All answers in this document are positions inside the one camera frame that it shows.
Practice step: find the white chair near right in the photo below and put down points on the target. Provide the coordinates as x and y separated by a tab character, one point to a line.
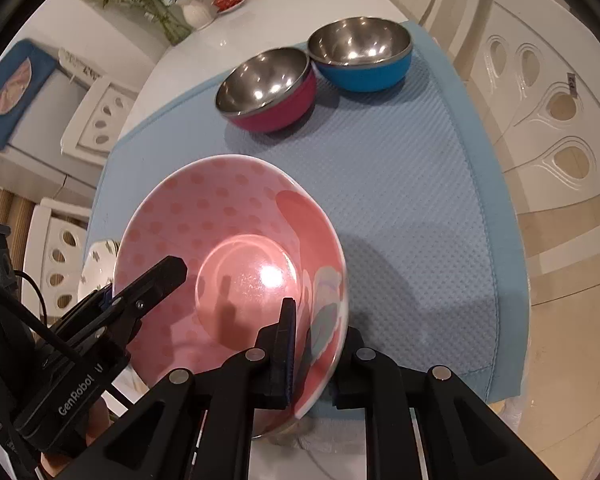
533	71

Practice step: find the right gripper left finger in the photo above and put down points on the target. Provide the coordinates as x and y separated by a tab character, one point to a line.
198	426

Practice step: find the white refrigerator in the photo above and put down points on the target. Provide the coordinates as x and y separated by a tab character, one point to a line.
32	164

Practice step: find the white ceramic vase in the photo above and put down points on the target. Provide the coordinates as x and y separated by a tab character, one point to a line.
196	14

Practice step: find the magenta steel bowl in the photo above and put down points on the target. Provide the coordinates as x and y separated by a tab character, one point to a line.
268	92

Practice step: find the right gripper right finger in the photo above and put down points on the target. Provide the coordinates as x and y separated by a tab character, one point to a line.
426	424

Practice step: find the small floral hexagonal plate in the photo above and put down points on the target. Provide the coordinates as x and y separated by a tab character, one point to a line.
98	269

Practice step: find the blue cloth with pink pattern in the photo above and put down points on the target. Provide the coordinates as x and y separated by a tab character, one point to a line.
24	70

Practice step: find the person's left hand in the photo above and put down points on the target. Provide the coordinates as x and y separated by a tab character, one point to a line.
98	421

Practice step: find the white chair far left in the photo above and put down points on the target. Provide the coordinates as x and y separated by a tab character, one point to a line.
97	123

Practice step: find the light blue table mat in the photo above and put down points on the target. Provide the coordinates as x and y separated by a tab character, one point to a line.
413	188

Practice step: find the white chair near left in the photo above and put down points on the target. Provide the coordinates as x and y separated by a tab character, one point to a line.
53	257

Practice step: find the blue steel bowl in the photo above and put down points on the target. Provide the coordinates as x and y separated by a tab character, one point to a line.
362	54

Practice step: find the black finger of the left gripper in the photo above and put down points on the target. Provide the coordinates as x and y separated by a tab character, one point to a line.
120	314

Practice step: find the pink ceramic bowl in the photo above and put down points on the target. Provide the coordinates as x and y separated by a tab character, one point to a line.
250	237

